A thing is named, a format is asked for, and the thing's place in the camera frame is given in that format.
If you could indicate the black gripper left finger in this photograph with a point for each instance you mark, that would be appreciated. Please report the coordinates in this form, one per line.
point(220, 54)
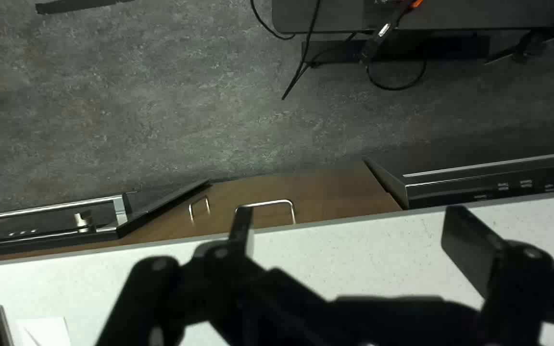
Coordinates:
point(163, 300)

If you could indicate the white paper sheet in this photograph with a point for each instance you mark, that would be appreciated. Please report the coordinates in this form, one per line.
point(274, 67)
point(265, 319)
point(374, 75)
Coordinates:
point(45, 331)

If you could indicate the metal framed appliance panel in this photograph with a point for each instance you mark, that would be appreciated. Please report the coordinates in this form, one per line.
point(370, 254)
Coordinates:
point(47, 223)

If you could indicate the black dishwasher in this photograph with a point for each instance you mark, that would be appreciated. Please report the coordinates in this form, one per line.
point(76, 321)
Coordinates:
point(482, 183)

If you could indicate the wooden base cabinet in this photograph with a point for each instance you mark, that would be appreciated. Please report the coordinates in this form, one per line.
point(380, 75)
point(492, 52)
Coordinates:
point(336, 194)

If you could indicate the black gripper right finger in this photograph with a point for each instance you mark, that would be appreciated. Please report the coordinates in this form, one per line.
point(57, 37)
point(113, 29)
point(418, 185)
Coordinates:
point(520, 289)

